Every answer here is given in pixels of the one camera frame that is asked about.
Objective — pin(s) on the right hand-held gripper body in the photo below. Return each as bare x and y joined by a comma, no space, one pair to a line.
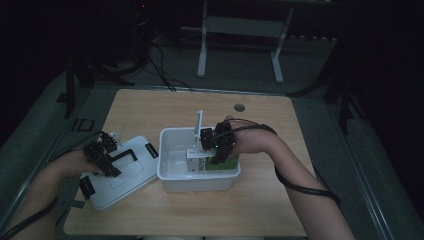
223,136

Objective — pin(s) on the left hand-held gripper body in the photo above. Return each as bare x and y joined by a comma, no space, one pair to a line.
95,154

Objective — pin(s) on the green medicine box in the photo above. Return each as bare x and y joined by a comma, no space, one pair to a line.
232,165

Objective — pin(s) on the white lid with black latches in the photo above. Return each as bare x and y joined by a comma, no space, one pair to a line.
133,181

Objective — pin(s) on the white plastic storage box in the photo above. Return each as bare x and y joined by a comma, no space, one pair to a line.
196,185

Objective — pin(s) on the person's left hand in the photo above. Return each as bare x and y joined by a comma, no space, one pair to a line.
71,163

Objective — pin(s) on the person's right hand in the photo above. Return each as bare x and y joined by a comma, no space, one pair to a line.
253,141

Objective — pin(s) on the white patterned medicine box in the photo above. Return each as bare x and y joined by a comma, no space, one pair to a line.
196,165

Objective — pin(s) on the round grey table grommet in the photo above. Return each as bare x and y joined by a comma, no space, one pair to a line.
239,107

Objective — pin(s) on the dark tripod stand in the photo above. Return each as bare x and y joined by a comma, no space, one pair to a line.
345,110
70,95

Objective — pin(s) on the dark computer tower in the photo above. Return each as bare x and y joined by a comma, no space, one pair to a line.
143,26

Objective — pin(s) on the black floor bracket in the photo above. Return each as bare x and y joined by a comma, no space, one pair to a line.
85,125

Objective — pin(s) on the white metal desk frame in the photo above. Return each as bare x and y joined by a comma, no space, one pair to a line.
203,50

